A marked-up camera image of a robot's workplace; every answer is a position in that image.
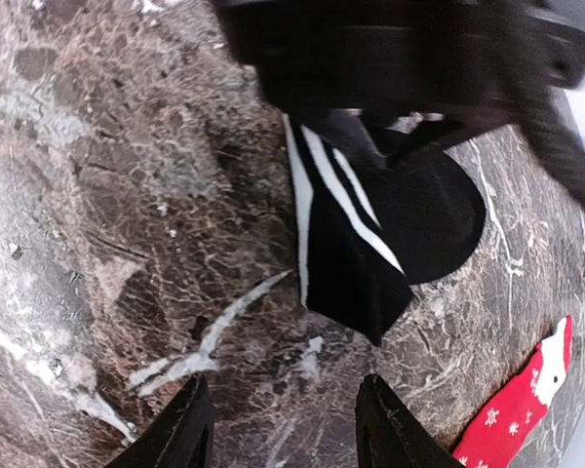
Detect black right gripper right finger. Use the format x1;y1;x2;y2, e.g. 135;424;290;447
355;374;460;468

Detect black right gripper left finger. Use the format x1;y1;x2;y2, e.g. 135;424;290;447
106;374;215;468

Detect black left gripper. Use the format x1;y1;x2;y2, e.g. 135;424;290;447
209;0;585;170

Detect black striped ankle sock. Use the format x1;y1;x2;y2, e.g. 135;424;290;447
284;117;487;346

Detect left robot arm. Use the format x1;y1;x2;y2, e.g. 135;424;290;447
213;1;585;211

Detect red Santa Christmas sock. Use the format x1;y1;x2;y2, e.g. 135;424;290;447
453;316;573;468

